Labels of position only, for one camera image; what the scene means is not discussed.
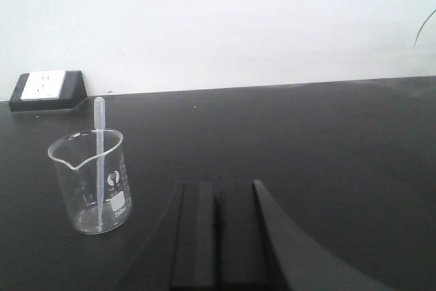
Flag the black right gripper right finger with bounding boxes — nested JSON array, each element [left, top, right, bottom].
[[218, 179, 390, 290]]

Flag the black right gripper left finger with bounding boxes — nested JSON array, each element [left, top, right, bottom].
[[170, 181, 217, 290]]

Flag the clear plastic transfer pipette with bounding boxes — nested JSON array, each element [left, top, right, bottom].
[[93, 97, 106, 232]]

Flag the black bench power socket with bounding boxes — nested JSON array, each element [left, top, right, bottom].
[[9, 70, 87, 112]]

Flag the clear glass beaker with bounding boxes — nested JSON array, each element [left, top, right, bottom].
[[48, 129, 132, 235]]

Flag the thin green plant leaf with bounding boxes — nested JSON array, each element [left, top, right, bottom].
[[413, 9, 436, 48]]

